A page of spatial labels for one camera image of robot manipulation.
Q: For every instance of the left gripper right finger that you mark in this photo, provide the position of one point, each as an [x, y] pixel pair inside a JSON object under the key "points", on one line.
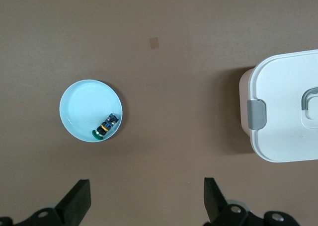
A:
{"points": [[213, 201]]}

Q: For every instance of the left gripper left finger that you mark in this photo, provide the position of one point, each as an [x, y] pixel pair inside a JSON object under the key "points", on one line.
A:
{"points": [[74, 203]]}

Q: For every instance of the white lidded storage box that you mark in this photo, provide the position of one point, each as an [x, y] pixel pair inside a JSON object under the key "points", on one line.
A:
{"points": [[285, 126]]}

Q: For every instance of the light blue round plate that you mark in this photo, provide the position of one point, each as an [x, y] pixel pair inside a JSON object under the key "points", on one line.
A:
{"points": [[82, 104]]}

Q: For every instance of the brown tape patch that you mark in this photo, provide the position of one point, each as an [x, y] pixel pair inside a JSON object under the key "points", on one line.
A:
{"points": [[154, 42]]}

